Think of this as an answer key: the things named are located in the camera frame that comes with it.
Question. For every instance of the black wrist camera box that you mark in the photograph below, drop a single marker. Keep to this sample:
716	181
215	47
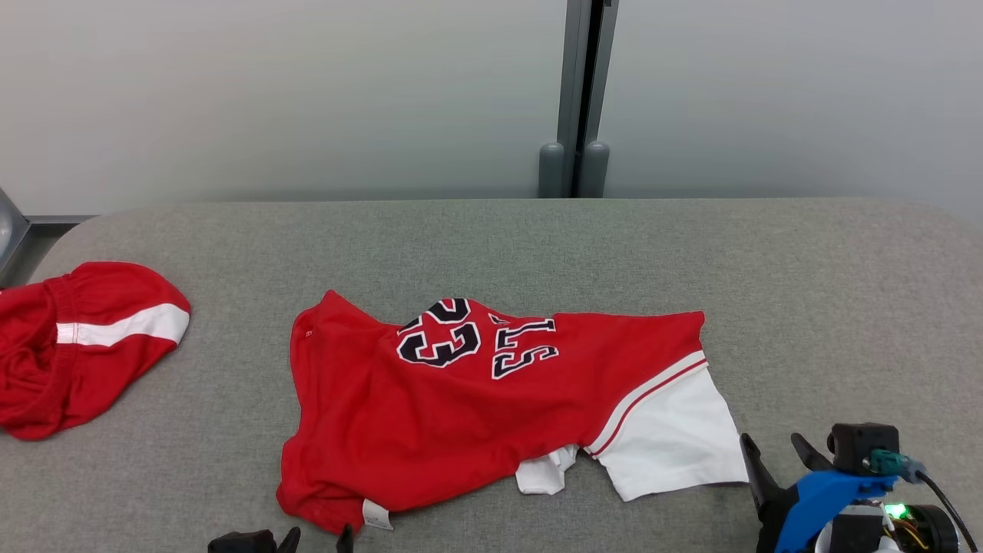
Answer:
860	445
242	542

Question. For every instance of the grey cylindrical post cap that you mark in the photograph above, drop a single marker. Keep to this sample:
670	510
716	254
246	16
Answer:
551	173
595	173

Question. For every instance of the grey metal partition post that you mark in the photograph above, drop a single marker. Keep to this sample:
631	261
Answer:
576	69

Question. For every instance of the red shorts with white stripe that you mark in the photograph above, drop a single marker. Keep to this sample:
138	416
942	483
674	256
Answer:
92	361

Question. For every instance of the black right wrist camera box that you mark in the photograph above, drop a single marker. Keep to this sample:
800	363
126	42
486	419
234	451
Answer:
860	445

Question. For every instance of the grey metal floor rail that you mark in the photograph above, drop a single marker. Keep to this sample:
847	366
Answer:
11	230

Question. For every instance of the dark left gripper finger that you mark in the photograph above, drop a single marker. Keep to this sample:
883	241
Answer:
290	541
345	541

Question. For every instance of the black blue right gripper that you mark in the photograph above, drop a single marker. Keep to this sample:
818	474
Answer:
814	507

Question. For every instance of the red jersey shirt with number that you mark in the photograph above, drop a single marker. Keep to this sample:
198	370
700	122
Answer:
461	415

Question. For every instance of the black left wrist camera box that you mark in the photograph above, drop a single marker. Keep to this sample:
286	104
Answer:
242	542

